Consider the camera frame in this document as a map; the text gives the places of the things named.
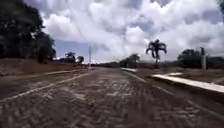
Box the low dark bushes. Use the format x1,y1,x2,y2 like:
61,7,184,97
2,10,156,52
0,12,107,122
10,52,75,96
118,53,141,69

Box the pale pole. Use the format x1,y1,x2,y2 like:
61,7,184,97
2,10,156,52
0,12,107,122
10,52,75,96
87,43,93,70

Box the grey brick paved road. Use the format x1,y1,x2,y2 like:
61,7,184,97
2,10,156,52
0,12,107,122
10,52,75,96
0,67,224,128

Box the distant trees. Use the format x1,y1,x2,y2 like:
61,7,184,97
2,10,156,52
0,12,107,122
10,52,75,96
56,51,85,64

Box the palm tree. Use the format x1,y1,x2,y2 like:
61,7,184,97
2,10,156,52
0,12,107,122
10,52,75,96
145,38,168,69

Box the dark bushy tree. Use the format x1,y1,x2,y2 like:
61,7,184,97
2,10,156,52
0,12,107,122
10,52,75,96
176,48,203,69

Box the pale concrete kerb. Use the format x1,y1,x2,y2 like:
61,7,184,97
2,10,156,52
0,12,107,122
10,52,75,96
120,67,224,94

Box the dry grass verge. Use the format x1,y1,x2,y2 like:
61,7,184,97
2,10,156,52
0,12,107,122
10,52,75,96
136,67,224,86

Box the dry grass embankment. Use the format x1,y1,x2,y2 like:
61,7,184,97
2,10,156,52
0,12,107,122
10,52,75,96
0,58,88,77

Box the large dark trees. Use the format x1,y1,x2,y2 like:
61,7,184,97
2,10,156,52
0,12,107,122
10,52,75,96
0,0,57,65

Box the pale post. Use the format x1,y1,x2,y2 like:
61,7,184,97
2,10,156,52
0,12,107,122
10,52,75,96
200,47,208,71

